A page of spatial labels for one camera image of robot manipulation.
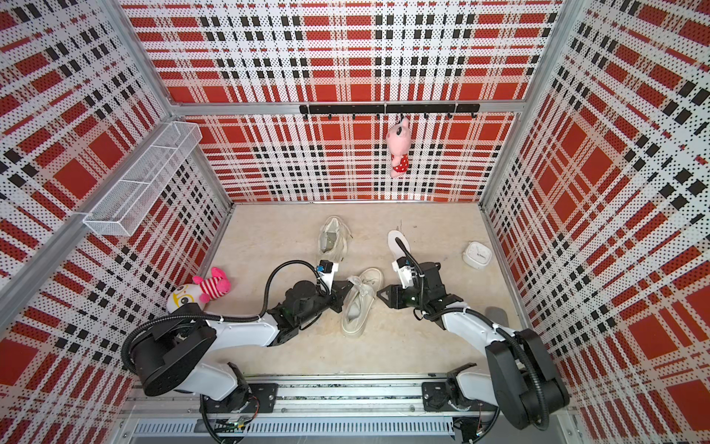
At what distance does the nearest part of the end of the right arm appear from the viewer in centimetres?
65

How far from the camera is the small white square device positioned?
100cm

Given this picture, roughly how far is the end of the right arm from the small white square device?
319mm
